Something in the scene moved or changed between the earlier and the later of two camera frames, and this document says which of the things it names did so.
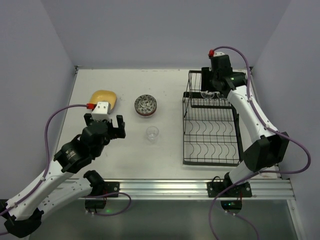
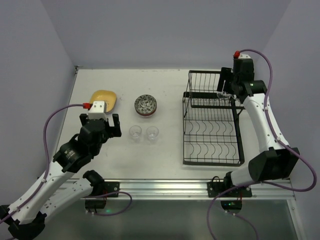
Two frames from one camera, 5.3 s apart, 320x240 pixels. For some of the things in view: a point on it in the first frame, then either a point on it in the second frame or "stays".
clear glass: [152, 133] stays
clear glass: [221, 96] stays
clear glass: [207, 94] -> [135, 132]
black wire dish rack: [212, 134] stays
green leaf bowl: [145, 105] stays
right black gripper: [206, 79] -> [230, 88]
